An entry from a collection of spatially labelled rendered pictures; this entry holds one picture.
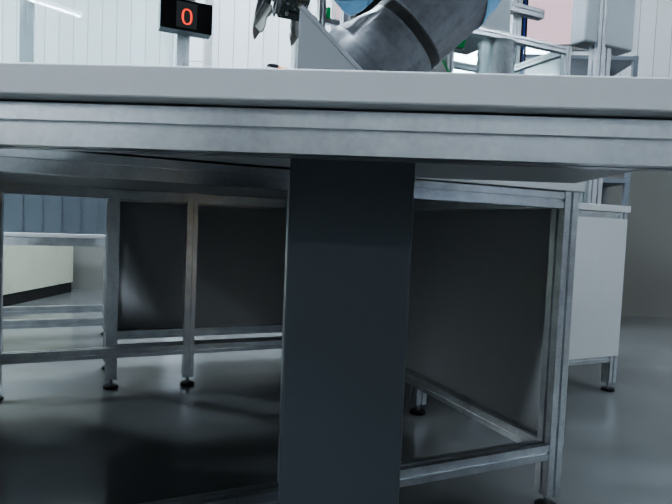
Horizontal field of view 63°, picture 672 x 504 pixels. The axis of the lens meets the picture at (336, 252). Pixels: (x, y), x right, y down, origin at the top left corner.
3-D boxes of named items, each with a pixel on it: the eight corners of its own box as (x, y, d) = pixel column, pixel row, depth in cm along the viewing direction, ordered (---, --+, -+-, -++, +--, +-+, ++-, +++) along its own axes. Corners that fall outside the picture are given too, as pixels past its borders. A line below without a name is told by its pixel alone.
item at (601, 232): (618, 391, 254) (631, 206, 250) (414, 416, 209) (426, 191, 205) (515, 356, 316) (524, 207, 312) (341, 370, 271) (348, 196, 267)
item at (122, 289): (518, 357, 314) (527, 207, 310) (102, 390, 225) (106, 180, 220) (476, 343, 348) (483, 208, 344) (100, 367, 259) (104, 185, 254)
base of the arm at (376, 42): (397, 112, 70) (456, 57, 69) (317, 23, 69) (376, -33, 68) (391, 129, 85) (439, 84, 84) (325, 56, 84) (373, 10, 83)
